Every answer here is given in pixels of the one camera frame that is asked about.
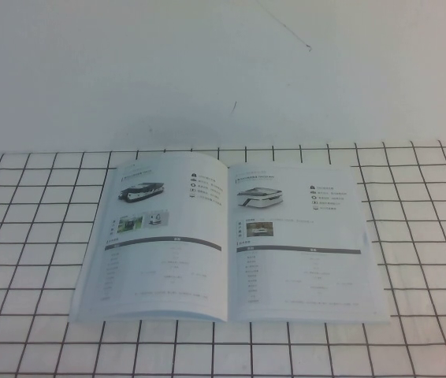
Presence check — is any white black-grid tablecloth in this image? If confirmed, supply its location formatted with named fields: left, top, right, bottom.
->
left=0, top=138, right=446, bottom=378

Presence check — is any white brochure book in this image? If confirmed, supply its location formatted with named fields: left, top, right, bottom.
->
left=67, top=151, right=392, bottom=326

